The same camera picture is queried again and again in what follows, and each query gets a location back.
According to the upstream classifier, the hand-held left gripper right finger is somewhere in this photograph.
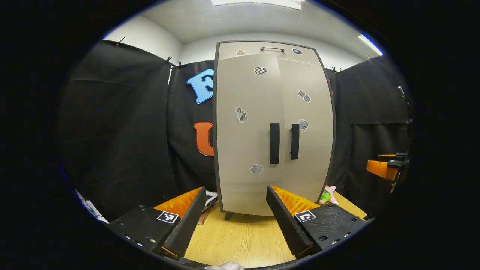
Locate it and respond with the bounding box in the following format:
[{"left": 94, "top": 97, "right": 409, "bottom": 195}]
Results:
[{"left": 265, "top": 184, "right": 367, "bottom": 260}]

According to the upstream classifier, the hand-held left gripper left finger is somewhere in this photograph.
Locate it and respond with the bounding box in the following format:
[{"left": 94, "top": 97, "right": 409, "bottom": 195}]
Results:
[{"left": 106, "top": 186, "right": 207, "bottom": 259}]

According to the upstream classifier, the grey shoe cabinet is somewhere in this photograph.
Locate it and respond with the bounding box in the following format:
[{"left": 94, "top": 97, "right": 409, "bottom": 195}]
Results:
[{"left": 213, "top": 40, "right": 336, "bottom": 221}]

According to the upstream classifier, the grey shoe cabinet door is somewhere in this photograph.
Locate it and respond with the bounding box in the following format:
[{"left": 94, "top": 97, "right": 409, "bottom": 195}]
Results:
[
  {"left": 277, "top": 58, "right": 334, "bottom": 203},
  {"left": 216, "top": 54, "right": 285, "bottom": 217}
]

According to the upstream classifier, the grey cabinet drawer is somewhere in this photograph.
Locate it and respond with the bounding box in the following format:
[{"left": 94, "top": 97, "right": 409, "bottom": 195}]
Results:
[{"left": 217, "top": 41, "right": 322, "bottom": 66}]

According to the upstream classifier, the book with portrait cover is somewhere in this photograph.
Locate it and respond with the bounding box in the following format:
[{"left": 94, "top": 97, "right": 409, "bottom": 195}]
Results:
[{"left": 204, "top": 190, "right": 219, "bottom": 212}]

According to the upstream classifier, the green plush toy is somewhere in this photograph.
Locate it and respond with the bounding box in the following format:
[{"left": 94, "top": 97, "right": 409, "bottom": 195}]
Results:
[{"left": 319, "top": 186, "right": 339, "bottom": 206}]

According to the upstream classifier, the thin grey pole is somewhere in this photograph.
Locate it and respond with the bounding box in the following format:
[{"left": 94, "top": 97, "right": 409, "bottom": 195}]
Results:
[{"left": 397, "top": 85, "right": 413, "bottom": 124}]

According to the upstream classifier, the narrow ceiling light strip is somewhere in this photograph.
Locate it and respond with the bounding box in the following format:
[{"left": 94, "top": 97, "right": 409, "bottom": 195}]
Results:
[{"left": 357, "top": 34, "right": 384, "bottom": 56}]

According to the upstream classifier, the wide ceiling light panel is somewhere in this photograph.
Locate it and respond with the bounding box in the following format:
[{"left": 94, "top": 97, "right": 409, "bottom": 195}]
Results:
[{"left": 211, "top": 0, "right": 302, "bottom": 11}]

